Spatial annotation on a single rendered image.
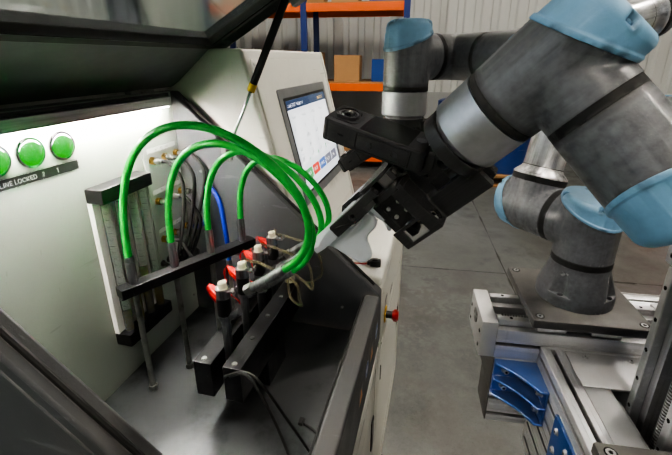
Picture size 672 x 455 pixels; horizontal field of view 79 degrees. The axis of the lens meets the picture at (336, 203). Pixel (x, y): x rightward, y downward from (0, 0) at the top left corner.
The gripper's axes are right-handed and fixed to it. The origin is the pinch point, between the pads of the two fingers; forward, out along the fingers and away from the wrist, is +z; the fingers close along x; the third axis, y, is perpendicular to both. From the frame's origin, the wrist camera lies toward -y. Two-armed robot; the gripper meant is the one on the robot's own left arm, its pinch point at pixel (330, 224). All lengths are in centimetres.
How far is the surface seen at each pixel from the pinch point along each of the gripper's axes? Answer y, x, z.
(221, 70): -42, 42, 28
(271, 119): -26, 47, 33
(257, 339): 8.2, 4.8, 42.9
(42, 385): -10.8, -27.7, 19.6
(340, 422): 25.7, -3.9, 28.0
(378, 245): 21, 56, 47
